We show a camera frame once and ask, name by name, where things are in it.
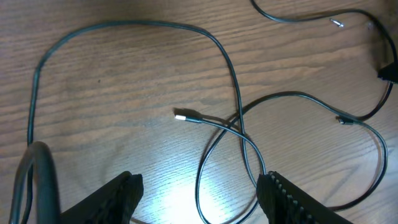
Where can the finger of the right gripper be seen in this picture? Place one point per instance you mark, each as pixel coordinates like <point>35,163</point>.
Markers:
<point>388,73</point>

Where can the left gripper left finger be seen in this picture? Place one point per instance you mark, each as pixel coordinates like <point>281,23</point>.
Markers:
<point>115,202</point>

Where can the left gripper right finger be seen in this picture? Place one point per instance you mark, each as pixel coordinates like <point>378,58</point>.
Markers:
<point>284,202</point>

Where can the small metal screw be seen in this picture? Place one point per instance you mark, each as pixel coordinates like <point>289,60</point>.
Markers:
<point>337,23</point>

